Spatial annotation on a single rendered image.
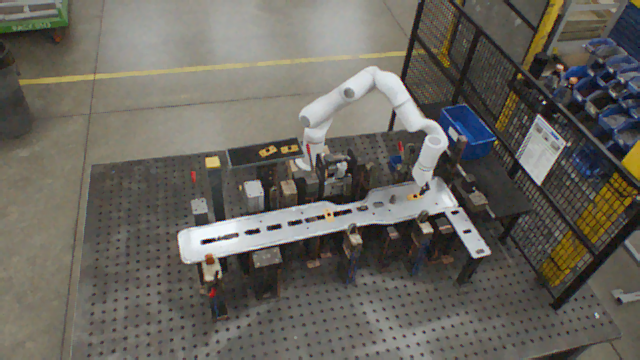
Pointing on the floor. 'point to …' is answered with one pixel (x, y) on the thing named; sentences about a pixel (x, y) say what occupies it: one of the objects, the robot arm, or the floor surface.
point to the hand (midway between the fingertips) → (417, 186)
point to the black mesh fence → (522, 168)
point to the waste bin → (12, 98)
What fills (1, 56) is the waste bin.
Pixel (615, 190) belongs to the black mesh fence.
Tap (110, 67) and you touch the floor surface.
